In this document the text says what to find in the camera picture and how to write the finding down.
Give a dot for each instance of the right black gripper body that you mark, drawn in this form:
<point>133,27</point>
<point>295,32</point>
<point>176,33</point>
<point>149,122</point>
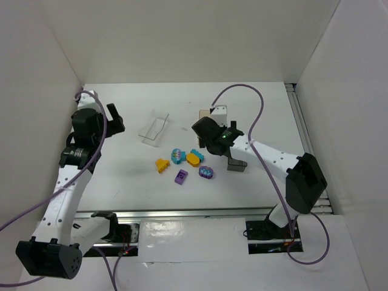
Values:
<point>231,148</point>

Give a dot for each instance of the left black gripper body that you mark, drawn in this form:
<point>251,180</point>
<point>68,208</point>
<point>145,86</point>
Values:
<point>114,123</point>

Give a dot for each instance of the teal lego brick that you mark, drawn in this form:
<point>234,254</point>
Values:
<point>198,154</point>

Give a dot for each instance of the yellow rounded lego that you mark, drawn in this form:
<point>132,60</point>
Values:
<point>193,160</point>

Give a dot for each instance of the purple rounded printed lego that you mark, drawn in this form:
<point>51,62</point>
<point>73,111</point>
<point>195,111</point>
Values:
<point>206,172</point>

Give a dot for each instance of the teal frog flower lego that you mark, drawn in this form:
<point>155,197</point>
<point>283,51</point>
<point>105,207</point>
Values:
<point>178,156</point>

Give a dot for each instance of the purple small lego brick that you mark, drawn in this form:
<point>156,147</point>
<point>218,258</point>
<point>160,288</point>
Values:
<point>181,176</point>

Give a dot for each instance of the yellow lego brick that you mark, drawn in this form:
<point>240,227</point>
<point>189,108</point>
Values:
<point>162,164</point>

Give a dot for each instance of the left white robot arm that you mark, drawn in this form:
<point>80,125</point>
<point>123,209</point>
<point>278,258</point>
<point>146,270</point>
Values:
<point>58,244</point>

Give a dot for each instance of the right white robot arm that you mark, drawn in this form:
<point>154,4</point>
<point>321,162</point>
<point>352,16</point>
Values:
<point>301,175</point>

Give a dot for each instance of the tan translucent container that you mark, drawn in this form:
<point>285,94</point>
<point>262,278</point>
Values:
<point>203,113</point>

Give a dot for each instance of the dark grey container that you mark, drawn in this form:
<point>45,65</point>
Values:
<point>235,165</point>

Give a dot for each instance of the clear plastic container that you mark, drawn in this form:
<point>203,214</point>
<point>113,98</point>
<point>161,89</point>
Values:
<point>152,133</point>

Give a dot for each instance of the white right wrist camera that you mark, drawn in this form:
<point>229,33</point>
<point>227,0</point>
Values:
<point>219,114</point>

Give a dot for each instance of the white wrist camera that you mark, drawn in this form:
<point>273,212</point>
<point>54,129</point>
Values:
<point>85,101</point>
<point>219,114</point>

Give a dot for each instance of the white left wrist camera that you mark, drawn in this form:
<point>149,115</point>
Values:
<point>85,101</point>

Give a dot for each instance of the aluminium rail front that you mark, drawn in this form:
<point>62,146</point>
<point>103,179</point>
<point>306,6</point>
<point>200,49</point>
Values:
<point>192,213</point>

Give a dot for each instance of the aluminium rail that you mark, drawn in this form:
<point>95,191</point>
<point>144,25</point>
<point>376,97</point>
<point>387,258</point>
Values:
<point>192,213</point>
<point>323,205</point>

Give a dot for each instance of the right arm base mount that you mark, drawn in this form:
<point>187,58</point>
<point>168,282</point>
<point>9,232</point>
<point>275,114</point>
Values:
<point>263,238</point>

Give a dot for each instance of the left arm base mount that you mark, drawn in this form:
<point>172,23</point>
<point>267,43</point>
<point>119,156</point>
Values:
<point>121,240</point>

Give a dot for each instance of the aluminium rail right side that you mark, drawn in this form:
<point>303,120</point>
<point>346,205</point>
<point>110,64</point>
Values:
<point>323,205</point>

